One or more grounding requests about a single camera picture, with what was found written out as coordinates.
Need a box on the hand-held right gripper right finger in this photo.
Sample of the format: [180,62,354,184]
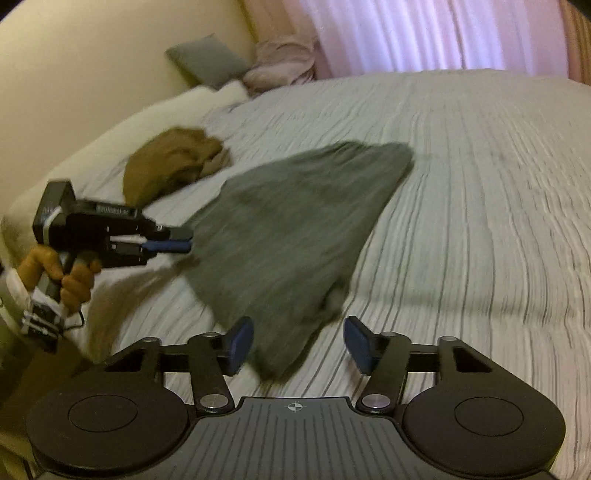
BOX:
[344,316,497,414]

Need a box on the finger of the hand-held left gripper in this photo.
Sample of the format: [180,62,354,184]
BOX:
[141,239,193,256]
[150,224,194,241]

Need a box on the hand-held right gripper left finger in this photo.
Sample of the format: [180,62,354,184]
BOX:
[104,318,254,415]

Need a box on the brown garment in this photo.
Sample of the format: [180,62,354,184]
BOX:
[124,127,234,208]

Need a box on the grey plaid garment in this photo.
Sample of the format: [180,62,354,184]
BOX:
[178,141,414,384]

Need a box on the person's left hand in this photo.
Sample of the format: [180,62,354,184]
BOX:
[18,244,102,320]

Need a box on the white bed with striped cover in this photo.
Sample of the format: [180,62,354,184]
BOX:
[65,69,591,480]

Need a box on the grey cushion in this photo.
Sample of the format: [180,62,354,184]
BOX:
[166,39,252,90]

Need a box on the crumpled pink blanket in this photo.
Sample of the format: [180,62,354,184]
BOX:
[242,39,319,95]

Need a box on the pink curtain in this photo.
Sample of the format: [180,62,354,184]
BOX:
[242,0,591,86]

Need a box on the black cable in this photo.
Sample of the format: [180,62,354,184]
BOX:
[59,308,86,331]

